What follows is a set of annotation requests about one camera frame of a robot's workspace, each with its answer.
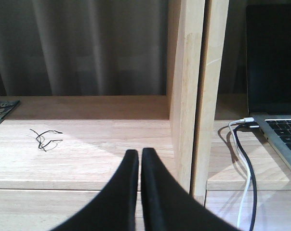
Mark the white laptop cable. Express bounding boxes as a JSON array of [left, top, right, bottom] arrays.
[[227, 116, 255, 228]]

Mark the black wire twist tie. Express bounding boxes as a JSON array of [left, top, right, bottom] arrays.
[[29, 128, 63, 152]]

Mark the black laptop cable left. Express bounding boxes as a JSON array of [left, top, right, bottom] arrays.
[[233, 124, 262, 231]]

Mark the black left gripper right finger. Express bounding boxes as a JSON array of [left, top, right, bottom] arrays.
[[141, 148, 236, 231]]

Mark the grey curtain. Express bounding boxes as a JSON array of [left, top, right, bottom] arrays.
[[0, 0, 169, 96]]

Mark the silver laptop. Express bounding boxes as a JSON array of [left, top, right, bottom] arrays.
[[246, 4, 291, 170]]

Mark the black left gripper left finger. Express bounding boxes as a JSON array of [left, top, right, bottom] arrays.
[[53, 150, 139, 231]]

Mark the wooden shelf unit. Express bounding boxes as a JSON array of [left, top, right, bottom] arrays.
[[0, 0, 291, 231]]

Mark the dark magazine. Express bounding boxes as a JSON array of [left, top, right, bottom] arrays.
[[0, 100, 20, 123]]

